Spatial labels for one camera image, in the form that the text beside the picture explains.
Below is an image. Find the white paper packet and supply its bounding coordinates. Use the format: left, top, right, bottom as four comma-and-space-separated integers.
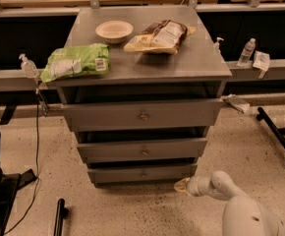
253, 51, 270, 79

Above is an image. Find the grey middle drawer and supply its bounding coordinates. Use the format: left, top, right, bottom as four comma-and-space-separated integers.
78, 138, 207, 163

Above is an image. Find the folded grey cloth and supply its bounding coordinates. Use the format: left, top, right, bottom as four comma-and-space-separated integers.
224, 94, 250, 113

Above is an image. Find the grey bottom drawer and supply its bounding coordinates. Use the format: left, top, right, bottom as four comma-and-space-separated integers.
88, 163, 198, 185

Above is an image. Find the black bar bottom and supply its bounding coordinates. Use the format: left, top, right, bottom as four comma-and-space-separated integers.
53, 199, 68, 236

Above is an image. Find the black stand right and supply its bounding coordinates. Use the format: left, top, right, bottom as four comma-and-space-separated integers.
256, 106, 285, 169

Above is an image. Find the right sanitizer pump bottle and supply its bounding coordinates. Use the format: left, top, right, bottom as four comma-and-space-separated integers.
213, 36, 224, 54

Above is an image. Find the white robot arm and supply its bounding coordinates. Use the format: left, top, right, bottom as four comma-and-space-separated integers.
174, 171, 285, 236

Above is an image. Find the sanitizer pump bottle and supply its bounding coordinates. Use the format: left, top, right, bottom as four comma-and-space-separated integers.
19, 53, 39, 79
213, 36, 224, 54

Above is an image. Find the green chip bag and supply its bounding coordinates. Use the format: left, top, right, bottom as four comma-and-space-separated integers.
40, 43, 110, 83

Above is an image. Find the clear water bottle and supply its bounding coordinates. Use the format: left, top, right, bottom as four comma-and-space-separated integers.
237, 38, 256, 66

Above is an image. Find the white paper bowl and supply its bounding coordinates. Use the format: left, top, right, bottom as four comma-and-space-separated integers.
95, 21, 134, 44

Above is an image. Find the grey top drawer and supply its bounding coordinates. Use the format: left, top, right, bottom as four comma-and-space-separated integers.
63, 99, 223, 132

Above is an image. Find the black hanging cable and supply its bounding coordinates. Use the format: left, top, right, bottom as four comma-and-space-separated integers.
3, 88, 42, 236

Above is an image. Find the grey drawer cabinet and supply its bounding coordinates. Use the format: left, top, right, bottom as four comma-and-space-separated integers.
50, 5, 233, 189

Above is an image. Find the left sanitizer pump bottle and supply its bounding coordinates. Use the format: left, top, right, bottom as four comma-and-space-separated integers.
19, 53, 39, 79

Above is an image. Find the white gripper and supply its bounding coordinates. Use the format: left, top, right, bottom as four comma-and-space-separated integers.
174, 176, 210, 197

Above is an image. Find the grey drawer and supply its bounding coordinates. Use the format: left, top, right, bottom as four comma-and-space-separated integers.
78, 138, 207, 163
63, 99, 223, 132
88, 163, 198, 185

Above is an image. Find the brown yellow snack bag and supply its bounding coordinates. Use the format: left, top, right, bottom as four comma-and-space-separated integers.
124, 20, 196, 55

